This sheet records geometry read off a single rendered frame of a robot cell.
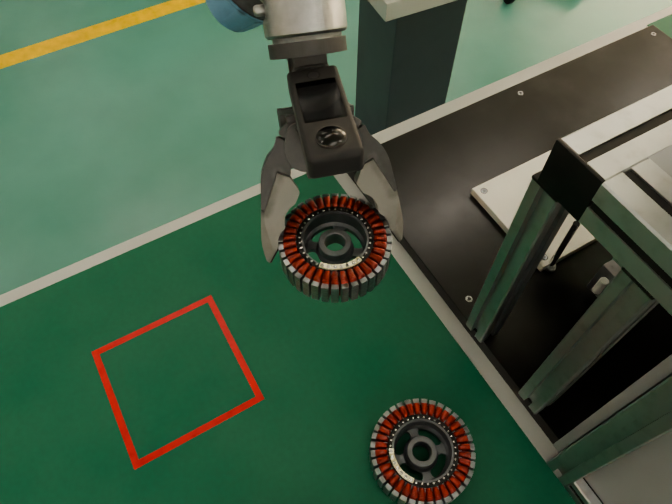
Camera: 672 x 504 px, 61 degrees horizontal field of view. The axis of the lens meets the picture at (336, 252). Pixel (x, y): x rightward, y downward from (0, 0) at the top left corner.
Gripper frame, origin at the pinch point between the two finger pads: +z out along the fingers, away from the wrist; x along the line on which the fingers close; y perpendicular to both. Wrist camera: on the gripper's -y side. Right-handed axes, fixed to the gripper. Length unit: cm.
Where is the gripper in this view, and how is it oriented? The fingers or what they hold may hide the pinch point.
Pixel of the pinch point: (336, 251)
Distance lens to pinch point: 56.5
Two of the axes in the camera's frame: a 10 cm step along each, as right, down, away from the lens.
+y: -1.4, -3.5, 9.3
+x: -9.8, 1.6, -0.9
